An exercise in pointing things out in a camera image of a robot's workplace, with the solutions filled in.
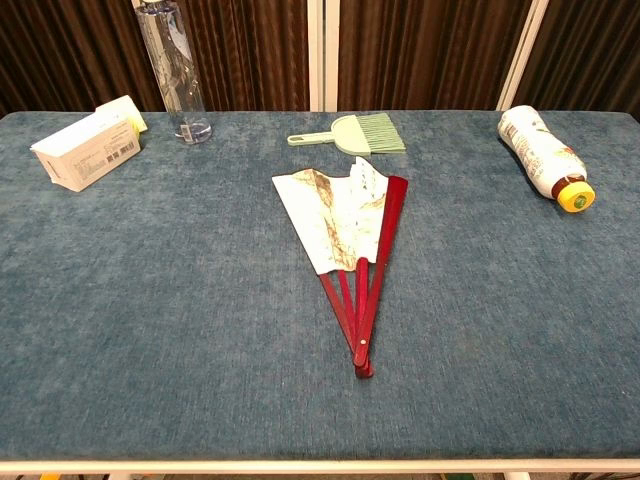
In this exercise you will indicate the red ribbed painted paper fan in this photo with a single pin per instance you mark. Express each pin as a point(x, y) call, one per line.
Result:
point(330, 220)

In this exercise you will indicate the light green plastic brush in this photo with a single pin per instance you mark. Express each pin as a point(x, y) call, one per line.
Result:
point(357, 134)

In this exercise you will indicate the blue fabric table cover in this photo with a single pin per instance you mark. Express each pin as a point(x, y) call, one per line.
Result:
point(150, 300)

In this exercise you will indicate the brown pleated curtain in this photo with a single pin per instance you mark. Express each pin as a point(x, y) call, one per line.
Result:
point(250, 50)

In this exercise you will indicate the clear plastic water bottle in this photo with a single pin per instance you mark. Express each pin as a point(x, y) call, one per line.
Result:
point(175, 65)

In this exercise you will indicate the white bottle with yellow cap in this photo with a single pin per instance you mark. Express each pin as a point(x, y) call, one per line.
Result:
point(540, 150)

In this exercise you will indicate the white cardboard box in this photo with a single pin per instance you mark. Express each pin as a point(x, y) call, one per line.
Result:
point(85, 152)

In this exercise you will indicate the white upright frame post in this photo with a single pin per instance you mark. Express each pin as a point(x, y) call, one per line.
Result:
point(323, 55)

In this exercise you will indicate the white table frame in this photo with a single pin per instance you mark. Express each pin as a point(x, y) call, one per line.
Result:
point(300, 467)

